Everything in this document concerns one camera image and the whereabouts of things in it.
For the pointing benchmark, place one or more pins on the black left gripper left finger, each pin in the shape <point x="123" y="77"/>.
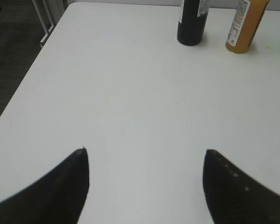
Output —
<point x="56" y="198"/>

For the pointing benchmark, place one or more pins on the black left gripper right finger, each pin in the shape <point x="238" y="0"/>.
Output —
<point x="233" y="197"/>

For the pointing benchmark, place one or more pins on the orange juice bottle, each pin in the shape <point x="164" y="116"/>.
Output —
<point x="245" y="23"/>

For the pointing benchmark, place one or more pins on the dark red wine bottle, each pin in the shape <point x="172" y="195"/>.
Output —
<point x="192" y="20"/>

